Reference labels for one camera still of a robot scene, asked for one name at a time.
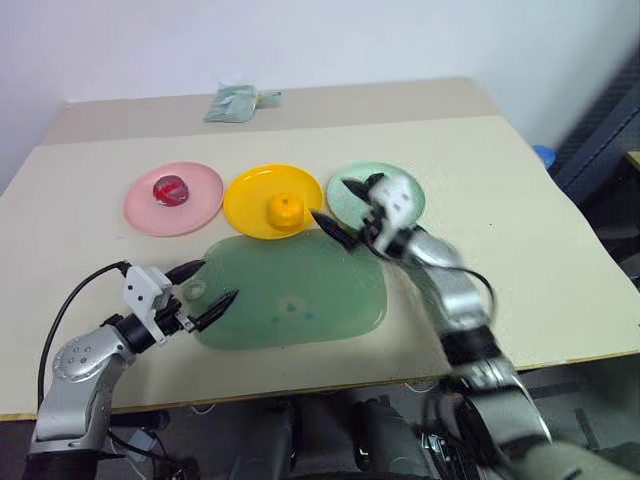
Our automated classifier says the yellow plate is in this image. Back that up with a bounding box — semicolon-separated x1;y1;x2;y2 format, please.
222;163;324;241

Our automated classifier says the blue round object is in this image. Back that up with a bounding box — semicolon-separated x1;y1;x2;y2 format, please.
531;144;558;172

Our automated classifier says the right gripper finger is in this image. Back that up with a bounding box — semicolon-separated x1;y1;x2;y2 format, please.
341;172;385;202
310;208;358;252

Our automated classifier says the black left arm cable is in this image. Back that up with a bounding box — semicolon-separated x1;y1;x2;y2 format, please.
37;260;132;407

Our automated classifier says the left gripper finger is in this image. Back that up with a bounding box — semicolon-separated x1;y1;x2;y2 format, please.
165;259;207;287
190;288;241;333

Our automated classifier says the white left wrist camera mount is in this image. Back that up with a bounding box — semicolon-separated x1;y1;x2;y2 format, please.
122;265;174;347

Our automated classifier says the red wrapped sweet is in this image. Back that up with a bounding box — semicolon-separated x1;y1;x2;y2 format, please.
152;174;190;207

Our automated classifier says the green plastic packet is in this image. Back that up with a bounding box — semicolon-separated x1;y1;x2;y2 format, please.
201;83;259;125

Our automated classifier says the dark rounded shape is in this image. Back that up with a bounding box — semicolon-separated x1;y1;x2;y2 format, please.
352;394;441;480

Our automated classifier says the translucent green tray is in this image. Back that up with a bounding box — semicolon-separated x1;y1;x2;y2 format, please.
192;232;389;352

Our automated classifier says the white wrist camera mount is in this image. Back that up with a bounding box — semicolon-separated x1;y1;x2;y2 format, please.
122;265;174;347
367;176;421;254

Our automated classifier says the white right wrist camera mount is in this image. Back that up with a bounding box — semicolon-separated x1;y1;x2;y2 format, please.
367;176;421;254

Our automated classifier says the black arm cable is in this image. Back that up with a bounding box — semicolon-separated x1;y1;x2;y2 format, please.
37;260;132;407
417;262;499;321

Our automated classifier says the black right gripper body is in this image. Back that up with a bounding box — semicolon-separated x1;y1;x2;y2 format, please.
351;206;387;252

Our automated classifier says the orange tangerine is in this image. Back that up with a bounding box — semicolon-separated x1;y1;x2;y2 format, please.
266;192;308;233

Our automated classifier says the light green plate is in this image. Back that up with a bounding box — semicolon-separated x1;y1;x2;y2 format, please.
326;159;428;237

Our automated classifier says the pink plate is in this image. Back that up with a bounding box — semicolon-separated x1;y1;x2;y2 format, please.
123;161;225;238

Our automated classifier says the black mesh chair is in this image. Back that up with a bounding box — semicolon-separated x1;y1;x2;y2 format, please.
548;63;640;284

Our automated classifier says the small grey box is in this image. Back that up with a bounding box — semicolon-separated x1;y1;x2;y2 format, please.
128;430;157;454

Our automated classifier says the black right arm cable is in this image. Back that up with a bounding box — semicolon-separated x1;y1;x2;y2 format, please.
417;262;499;321

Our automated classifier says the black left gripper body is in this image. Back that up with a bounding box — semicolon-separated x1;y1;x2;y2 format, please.
152;293;194;337

